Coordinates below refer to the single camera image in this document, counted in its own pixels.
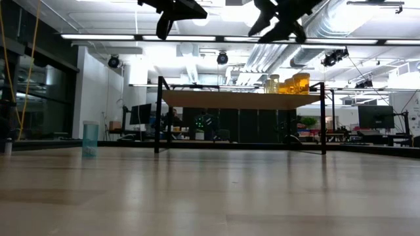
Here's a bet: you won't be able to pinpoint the green leafy plant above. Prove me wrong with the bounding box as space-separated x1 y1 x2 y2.
300 116 318 129

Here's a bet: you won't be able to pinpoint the black partition panels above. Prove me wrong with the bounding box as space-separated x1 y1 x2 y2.
182 107 298 144

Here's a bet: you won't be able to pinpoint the black bar with LED strips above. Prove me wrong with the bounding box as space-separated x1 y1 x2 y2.
58 32 420 47

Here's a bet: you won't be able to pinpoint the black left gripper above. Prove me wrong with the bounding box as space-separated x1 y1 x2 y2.
137 0 209 41

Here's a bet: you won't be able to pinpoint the round white ceiling lamp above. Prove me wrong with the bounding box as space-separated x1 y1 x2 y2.
192 14 211 27

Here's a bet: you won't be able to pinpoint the small black monitor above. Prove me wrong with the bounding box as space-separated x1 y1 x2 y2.
129 103 153 126

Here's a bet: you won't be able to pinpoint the person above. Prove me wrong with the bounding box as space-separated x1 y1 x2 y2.
169 108 183 127

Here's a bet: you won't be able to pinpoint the wooden shelf black metal legs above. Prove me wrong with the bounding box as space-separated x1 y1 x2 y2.
153 75 335 155

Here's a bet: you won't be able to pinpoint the large black monitor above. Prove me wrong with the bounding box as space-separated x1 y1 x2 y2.
357 104 396 130

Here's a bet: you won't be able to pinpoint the black metal table frame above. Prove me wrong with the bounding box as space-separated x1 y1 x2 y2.
0 139 420 159

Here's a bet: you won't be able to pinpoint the black ceiling spotlight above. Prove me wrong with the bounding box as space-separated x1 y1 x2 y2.
320 47 350 68
354 78 374 89
107 54 121 69
216 50 229 66

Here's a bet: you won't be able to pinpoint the silver ventilation duct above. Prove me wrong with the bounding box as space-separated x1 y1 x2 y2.
244 0 348 76

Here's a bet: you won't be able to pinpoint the black ceiling track fixture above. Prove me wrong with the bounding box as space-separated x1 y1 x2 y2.
346 0 405 14

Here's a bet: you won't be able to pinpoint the long yellow power cable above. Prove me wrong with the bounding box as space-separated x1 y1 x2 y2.
0 0 42 142

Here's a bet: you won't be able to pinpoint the orange bottle with pink label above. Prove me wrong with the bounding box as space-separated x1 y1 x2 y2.
292 72 311 95

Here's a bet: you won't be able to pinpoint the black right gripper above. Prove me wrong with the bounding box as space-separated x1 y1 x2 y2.
248 0 324 45

